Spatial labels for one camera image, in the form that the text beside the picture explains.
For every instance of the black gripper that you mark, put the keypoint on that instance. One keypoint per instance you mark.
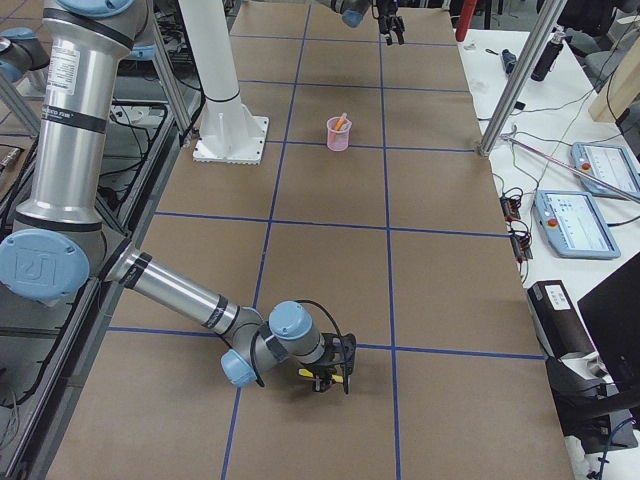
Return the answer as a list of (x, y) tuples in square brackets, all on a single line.
[(386, 11), (328, 361)]

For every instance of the yellow highlighter pen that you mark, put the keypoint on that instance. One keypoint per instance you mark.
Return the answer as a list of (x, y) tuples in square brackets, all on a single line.
[(323, 380)]

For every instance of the orange highlighter pen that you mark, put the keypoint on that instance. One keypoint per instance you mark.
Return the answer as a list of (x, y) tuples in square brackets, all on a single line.
[(340, 122)]

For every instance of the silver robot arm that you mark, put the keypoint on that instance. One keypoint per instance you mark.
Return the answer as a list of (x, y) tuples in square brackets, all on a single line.
[(59, 240), (352, 12)]

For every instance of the pink plastic pen holder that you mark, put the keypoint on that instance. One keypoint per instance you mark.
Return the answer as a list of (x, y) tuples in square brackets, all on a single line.
[(337, 140)]

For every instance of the red cylinder bottle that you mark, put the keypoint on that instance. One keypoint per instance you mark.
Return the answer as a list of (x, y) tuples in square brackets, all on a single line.
[(464, 20)]

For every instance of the folded blue umbrella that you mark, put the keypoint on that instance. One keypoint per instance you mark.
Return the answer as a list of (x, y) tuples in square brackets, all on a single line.
[(509, 61)]

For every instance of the black water bottle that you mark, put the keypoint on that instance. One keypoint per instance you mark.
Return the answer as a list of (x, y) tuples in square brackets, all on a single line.
[(549, 55)]

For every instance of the metal grabber stick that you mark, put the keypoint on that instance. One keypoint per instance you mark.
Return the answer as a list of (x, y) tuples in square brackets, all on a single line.
[(593, 185)]

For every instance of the black cardboard box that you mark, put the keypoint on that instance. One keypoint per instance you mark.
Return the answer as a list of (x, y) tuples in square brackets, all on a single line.
[(556, 321)]

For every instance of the far blue teach pendant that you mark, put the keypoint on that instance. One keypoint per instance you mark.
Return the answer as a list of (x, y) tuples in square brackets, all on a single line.
[(608, 163)]

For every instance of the blue teach pendant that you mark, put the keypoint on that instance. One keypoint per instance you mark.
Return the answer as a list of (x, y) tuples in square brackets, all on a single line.
[(608, 163), (574, 225)]

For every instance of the near blue teach pendant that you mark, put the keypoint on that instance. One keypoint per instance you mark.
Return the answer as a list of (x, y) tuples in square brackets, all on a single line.
[(574, 225)]

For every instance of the black computer monitor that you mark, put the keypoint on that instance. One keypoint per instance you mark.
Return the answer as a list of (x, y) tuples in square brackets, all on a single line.
[(610, 312)]

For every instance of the aluminium frame post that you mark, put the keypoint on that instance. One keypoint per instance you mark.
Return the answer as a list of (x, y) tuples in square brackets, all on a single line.
[(529, 55)]

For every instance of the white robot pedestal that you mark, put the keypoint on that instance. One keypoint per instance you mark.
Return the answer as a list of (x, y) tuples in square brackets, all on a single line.
[(228, 132)]

